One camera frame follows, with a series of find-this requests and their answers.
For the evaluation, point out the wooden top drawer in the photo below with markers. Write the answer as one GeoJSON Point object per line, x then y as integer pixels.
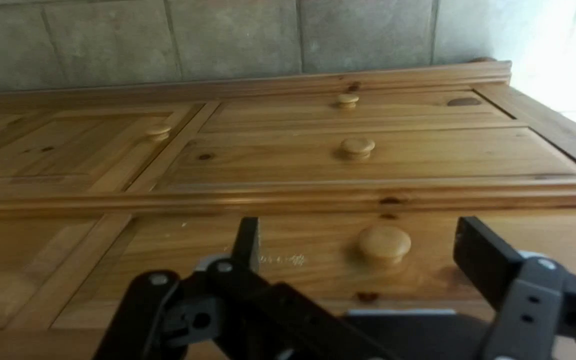
{"type": "Point", "coordinates": [319, 256]}

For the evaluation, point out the wooden drawer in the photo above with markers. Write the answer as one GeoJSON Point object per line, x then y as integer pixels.
{"type": "Point", "coordinates": [319, 256]}
{"type": "Point", "coordinates": [342, 158]}
{"type": "Point", "coordinates": [363, 110]}

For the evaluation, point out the wooden cabinet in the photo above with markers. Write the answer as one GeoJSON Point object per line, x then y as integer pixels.
{"type": "Point", "coordinates": [50, 245]}

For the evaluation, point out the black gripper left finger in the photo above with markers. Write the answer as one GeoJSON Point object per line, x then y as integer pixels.
{"type": "Point", "coordinates": [228, 303]}

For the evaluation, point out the wooden bottom drawer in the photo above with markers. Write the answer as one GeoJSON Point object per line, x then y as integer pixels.
{"type": "Point", "coordinates": [363, 110]}

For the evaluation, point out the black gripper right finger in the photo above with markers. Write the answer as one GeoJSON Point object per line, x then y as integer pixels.
{"type": "Point", "coordinates": [533, 298]}

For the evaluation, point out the wooden cabinet door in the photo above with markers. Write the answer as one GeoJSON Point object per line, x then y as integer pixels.
{"type": "Point", "coordinates": [76, 151]}

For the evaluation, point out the wooden middle drawer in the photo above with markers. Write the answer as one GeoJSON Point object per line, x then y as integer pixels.
{"type": "Point", "coordinates": [342, 158]}

